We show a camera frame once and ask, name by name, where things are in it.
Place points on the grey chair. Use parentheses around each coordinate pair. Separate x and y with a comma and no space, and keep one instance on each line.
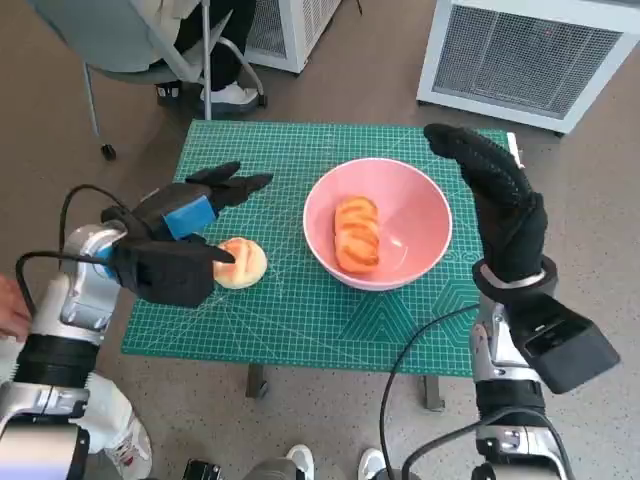
(115,40)

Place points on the person in white clothing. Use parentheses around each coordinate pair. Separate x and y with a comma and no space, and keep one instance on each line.
(115,425)

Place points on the round bread bun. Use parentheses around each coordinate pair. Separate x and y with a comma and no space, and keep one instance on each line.
(247,265)

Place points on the large white mesh cabinet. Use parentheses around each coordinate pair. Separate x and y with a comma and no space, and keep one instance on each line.
(520,55)

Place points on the small black box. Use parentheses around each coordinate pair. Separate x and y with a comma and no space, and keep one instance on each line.
(202,472)

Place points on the dark metal table leg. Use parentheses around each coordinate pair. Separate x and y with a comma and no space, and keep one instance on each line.
(432,394)
(257,382)

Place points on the oblong glazed bread loaf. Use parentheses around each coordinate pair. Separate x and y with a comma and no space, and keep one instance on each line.
(356,235)

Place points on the white shoe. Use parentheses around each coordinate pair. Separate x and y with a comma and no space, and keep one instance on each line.
(373,465)
(301,462)

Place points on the small white mesh cabinet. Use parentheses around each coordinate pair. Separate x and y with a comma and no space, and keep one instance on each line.
(295,30)

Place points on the pink bowl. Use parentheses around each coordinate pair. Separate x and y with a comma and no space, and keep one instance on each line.
(415,215)

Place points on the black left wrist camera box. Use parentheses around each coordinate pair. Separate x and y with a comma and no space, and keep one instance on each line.
(165,275)

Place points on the seated person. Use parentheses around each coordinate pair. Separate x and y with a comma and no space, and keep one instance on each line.
(225,45)

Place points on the green cutting mat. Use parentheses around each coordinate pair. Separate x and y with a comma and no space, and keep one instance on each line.
(280,320)

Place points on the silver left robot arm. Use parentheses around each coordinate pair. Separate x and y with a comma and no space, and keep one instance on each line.
(75,300)

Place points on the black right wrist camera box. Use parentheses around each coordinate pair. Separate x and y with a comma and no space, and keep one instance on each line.
(570,345)

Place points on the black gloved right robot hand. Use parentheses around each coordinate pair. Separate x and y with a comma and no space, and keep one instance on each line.
(515,230)

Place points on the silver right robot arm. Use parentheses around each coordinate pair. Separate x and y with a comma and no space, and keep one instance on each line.
(500,355)

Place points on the person's hand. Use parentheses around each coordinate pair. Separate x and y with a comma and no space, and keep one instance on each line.
(12,310)

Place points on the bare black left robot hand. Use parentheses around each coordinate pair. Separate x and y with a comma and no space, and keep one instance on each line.
(165,205)

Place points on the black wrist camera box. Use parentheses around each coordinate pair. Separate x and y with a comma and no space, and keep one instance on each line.
(570,345)
(165,275)

